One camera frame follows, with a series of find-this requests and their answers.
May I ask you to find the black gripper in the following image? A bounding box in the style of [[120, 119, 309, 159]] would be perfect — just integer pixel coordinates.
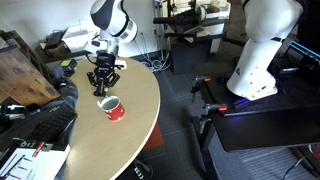
[[86, 51, 121, 94]]

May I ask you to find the red mug with white print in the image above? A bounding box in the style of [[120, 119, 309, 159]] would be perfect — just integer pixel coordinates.
[[96, 95, 127, 123]]

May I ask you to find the white paper sheet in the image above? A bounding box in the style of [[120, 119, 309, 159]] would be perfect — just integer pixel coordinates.
[[113, 59, 128, 70]]

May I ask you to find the black device with green label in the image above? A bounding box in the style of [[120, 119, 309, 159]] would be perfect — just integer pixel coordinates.
[[59, 58, 78, 77]]

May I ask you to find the black keyboard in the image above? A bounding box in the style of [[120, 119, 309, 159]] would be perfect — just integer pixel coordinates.
[[28, 105, 78, 143]]

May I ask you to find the red box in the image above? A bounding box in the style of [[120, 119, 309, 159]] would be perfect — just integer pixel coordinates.
[[143, 121, 165, 151]]

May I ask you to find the black equipment cart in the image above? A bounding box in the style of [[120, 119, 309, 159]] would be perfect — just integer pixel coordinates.
[[153, 0, 232, 75]]

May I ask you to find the white and black device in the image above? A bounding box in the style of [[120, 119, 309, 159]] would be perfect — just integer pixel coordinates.
[[0, 103, 27, 122]]

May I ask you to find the red pen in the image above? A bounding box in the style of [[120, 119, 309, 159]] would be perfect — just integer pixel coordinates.
[[32, 141, 47, 158]]

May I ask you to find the black object with white print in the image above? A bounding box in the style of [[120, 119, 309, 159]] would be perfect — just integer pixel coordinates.
[[132, 159, 155, 180]]

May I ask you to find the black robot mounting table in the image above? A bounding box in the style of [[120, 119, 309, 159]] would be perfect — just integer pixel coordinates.
[[196, 56, 320, 180]]

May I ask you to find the black box with cyan strip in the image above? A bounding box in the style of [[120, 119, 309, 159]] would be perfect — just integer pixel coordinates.
[[288, 40, 320, 63]]

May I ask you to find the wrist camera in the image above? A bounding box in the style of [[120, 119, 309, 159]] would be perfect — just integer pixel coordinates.
[[83, 39, 103, 54]]

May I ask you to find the bundle of wall cables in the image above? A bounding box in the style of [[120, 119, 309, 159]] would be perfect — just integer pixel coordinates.
[[139, 31, 174, 73]]

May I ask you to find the orange handled bar clamp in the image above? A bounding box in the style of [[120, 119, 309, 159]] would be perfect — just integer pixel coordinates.
[[190, 75, 213, 104], [199, 103, 229, 134]]

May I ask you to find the black floor cable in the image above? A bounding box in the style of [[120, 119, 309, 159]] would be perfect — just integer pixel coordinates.
[[283, 153, 320, 180]]

